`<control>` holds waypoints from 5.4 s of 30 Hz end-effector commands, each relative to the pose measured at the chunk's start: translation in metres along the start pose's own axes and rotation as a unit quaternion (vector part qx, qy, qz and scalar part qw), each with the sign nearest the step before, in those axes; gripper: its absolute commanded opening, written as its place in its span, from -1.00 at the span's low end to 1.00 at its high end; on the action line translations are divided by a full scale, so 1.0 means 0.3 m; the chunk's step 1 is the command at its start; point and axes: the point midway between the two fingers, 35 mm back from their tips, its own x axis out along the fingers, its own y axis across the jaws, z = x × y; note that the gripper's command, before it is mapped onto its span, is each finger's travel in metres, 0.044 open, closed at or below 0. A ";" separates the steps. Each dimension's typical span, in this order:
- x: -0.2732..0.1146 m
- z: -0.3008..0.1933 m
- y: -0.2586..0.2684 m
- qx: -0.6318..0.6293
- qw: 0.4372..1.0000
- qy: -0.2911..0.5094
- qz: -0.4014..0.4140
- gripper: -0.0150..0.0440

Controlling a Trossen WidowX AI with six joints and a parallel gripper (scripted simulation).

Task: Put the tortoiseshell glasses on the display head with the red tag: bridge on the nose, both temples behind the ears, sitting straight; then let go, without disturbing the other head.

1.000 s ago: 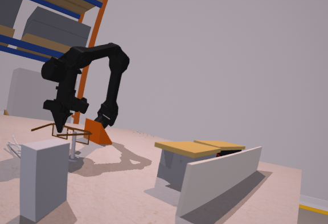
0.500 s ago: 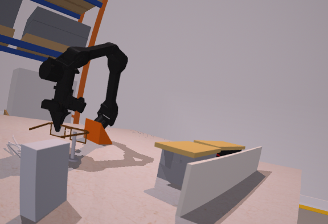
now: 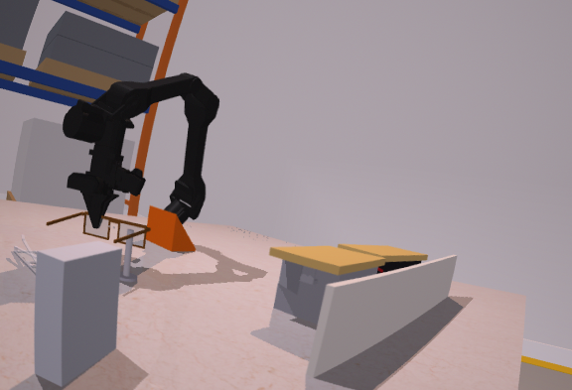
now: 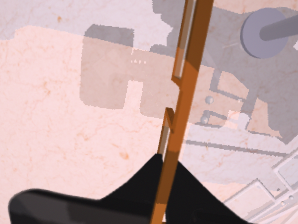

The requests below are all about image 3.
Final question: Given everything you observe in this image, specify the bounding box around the white flat rectangular panel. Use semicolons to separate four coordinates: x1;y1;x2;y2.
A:
306;255;457;378

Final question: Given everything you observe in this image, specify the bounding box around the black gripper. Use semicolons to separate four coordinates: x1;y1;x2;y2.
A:
67;145;129;229

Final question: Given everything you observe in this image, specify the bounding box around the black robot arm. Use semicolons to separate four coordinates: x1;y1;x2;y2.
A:
63;72;219;224

